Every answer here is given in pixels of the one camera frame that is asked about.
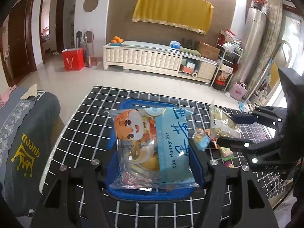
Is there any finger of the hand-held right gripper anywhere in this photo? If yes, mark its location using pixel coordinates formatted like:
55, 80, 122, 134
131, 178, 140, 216
217, 132, 286, 155
229, 106, 288, 130

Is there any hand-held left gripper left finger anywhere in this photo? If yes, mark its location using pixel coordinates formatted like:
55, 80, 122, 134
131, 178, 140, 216
31, 159, 119, 228

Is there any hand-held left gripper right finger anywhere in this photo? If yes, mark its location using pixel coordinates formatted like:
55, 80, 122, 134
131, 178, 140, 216
189, 138, 279, 228

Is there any green cracker packet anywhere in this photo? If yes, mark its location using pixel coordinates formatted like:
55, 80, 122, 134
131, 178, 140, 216
209, 100, 241, 139
217, 146, 234, 161

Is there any blue plastic basket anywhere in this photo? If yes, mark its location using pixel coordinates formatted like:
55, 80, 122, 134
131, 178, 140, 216
104, 98, 201, 201

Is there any blue cartoon pastry packet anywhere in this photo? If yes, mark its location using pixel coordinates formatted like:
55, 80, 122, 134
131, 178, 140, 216
191, 128, 211, 151
104, 106, 200, 192

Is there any blue mop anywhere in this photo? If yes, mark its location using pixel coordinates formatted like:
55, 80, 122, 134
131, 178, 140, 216
239, 59, 271, 111

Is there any pink bag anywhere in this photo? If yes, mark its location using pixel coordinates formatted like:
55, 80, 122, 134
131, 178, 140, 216
230, 81, 247, 100

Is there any black checkered tablecloth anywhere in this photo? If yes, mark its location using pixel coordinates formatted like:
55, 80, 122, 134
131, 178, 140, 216
39, 85, 295, 228

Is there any printed snack bag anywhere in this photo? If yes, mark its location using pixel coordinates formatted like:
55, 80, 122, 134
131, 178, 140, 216
215, 72, 232, 86

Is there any oval standing mirror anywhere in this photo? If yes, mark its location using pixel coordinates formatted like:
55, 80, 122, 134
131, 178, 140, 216
245, 40, 294, 110

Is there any white shelf rack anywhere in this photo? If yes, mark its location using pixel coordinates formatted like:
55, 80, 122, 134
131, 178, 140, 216
210, 41, 244, 92

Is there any grey queen-print cushion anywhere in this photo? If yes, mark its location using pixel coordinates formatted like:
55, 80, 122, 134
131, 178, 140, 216
0, 85, 61, 219

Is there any brown cardboard box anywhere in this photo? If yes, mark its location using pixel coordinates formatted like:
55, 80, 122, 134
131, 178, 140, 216
196, 41, 221, 61

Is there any silver standing air conditioner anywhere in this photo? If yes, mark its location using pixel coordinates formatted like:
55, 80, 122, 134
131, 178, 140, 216
237, 7, 268, 93

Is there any green folded cloth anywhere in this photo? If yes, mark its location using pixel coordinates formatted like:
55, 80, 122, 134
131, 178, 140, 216
180, 47, 201, 56

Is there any red and white box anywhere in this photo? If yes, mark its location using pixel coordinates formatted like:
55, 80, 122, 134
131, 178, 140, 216
218, 30, 237, 42

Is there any black router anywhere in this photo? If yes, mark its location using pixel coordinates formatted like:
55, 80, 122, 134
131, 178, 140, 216
182, 37, 195, 48

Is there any floral lace cloth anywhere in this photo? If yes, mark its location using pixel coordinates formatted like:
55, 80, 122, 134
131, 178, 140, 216
0, 95, 38, 162

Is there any cream cloth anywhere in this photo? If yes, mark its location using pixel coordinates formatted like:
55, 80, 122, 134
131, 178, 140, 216
21, 84, 38, 100

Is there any white TV cabinet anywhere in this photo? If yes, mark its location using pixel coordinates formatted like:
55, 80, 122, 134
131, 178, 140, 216
103, 40, 218, 84

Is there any pink cloth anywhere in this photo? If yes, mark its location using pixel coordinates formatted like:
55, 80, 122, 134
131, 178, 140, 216
0, 85, 17, 107

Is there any red gift bag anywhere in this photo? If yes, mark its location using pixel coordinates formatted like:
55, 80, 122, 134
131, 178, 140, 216
61, 48, 85, 71

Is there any broom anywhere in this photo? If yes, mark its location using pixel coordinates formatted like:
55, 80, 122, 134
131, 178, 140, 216
83, 27, 97, 68

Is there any yellow fringed cloth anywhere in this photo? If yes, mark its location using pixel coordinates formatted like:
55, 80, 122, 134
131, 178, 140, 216
132, 0, 214, 36

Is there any dark wooden door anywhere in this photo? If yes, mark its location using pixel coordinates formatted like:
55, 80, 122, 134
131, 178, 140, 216
0, 0, 37, 88

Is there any dark wooden door frame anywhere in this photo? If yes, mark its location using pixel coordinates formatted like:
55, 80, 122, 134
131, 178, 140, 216
38, 0, 67, 64

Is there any round brown wall decoration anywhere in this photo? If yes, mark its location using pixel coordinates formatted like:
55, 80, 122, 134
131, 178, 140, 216
83, 0, 98, 12

